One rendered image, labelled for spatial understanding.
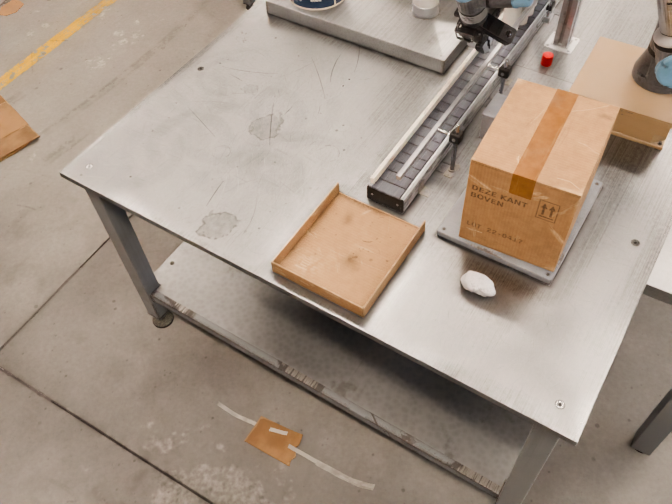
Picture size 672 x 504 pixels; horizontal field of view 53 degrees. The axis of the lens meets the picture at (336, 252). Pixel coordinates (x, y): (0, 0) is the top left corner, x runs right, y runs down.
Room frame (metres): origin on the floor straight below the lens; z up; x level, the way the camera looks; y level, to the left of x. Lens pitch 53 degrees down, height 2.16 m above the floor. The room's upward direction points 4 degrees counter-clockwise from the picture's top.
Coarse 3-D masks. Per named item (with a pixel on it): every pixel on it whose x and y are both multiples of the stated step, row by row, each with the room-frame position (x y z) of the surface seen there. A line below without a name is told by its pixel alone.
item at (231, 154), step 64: (640, 0) 1.95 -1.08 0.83; (192, 64) 1.80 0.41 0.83; (256, 64) 1.77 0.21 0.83; (320, 64) 1.75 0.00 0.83; (384, 64) 1.72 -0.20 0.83; (576, 64) 1.65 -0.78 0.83; (128, 128) 1.52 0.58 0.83; (192, 128) 1.49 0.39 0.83; (256, 128) 1.47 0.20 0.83; (320, 128) 1.45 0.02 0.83; (384, 128) 1.43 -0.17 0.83; (128, 192) 1.26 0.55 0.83; (192, 192) 1.24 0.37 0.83; (256, 192) 1.22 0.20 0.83; (320, 192) 1.20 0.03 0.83; (448, 192) 1.17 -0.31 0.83; (640, 192) 1.12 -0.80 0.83; (256, 256) 1.01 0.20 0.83; (448, 256) 0.96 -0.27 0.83; (576, 256) 0.93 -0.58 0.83; (640, 256) 0.92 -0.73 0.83; (384, 320) 0.79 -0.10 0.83; (448, 320) 0.78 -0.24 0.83; (512, 320) 0.77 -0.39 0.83; (576, 320) 0.76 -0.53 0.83; (512, 384) 0.61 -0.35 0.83; (576, 384) 0.60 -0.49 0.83
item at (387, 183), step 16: (544, 0) 1.92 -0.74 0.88; (512, 48) 1.69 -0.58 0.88; (480, 64) 1.62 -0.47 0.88; (496, 64) 1.62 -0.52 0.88; (464, 80) 1.56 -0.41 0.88; (480, 80) 1.55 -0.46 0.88; (448, 96) 1.49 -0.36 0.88; (432, 112) 1.43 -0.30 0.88; (464, 112) 1.42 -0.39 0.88; (448, 128) 1.36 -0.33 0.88; (416, 144) 1.31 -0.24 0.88; (432, 144) 1.30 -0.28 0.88; (400, 160) 1.25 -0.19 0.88; (416, 160) 1.25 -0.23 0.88; (384, 176) 1.20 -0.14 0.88; (416, 176) 1.19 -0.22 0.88; (384, 192) 1.14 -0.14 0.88; (400, 192) 1.14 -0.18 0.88
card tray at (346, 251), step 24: (336, 192) 1.19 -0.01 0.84; (312, 216) 1.10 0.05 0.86; (336, 216) 1.11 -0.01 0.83; (360, 216) 1.11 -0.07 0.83; (384, 216) 1.10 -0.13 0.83; (312, 240) 1.04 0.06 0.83; (336, 240) 1.04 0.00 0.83; (360, 240) 1.03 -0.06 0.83; (384, 240) 1.02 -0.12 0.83; (408, 240) 1.02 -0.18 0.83; (288, 264) 0.97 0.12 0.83; (312, 264) 0.97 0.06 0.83; (336, 264) 0.96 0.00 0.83; (360, 264) 0.96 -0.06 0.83; (384, 264) 0.95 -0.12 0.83; (312, 288) 0.89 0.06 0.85; (336, 288) 0.89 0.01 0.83; (360, 288) 0.89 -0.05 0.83; (360, 312) 0.81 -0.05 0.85
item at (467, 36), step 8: (456, 16) 1.57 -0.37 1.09; (464, 24) 1.57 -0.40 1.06; (472, 24) 1.52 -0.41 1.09; (480, 24) 1.52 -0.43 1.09; (456, 32) 1.58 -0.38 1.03; (464, 32) 1.56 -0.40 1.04; (472, 32) 1.56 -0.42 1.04; (480, 32) 1.55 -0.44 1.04; (464, 40) 1.59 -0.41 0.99; (472, 40) 1.57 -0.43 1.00; (480, 40) 1.54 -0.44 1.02
